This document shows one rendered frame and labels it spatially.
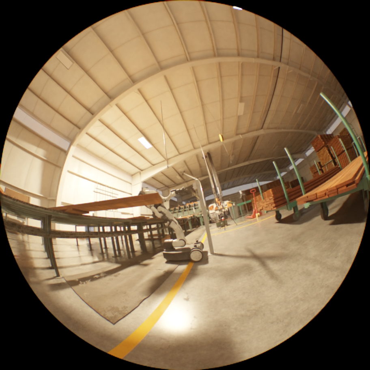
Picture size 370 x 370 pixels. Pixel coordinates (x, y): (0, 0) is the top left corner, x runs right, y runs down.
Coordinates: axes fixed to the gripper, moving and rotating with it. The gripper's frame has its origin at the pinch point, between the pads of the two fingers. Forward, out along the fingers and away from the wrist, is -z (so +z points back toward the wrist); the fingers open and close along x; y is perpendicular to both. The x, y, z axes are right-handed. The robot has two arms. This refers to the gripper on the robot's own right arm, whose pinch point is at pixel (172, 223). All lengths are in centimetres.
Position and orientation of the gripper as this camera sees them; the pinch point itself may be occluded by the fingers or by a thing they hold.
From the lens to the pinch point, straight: 170.4
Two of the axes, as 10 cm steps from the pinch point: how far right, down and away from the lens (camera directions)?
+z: -8.1, -4.7, 3.6
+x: 4.5, -8.8, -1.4
